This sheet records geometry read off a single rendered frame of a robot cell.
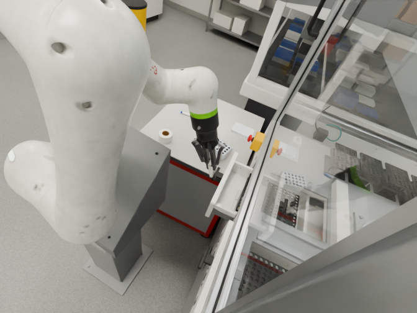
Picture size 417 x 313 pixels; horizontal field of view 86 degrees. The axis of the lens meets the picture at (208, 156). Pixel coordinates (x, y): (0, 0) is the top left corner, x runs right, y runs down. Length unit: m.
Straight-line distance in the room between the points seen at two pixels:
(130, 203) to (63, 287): 1.03
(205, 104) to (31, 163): 0.45
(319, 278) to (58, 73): 0.27
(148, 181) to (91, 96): 0.51
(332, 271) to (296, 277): 0.04
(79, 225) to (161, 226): 1.26
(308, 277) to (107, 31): 0.26
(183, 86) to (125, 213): 0.43
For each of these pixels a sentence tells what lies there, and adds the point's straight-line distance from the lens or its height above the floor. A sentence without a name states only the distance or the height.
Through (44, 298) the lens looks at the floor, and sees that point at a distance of 1.73.
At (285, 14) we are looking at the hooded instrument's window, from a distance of 1.42.
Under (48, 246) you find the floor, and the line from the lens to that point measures 1.82.
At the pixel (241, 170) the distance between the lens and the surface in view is 1.01.
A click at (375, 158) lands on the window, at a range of 0.23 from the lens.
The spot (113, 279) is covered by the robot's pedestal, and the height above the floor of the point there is 0.02.
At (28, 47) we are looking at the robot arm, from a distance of 0.27.
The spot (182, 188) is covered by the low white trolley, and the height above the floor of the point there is 0.52.
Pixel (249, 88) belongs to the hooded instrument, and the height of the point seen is 0.87.
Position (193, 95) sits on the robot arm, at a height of 1.25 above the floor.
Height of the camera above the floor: 1.61
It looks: 47 degrees down
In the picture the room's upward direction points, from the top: 18 degrees clockwise
